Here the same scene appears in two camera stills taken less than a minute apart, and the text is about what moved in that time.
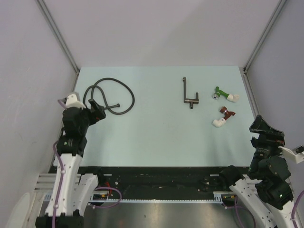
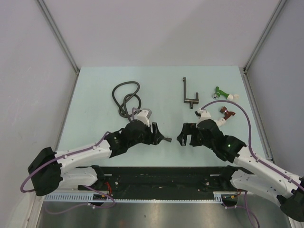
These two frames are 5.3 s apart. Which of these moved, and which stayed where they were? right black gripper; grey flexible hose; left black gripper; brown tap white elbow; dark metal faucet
Moved: right black gripper; left black gripper; grey flexible hose
Stayed: brown tap white elbow; dark metal faucet
